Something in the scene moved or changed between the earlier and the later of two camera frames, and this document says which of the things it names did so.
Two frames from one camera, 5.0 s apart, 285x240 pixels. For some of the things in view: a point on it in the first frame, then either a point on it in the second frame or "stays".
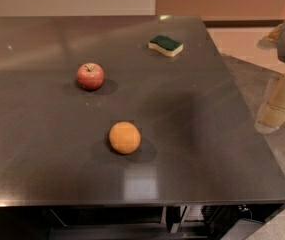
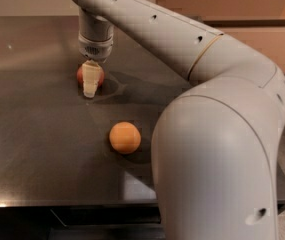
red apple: x=90 y=76 stays
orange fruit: x=124 y=137 stays
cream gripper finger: x=283 y=98 → x=90 y=77
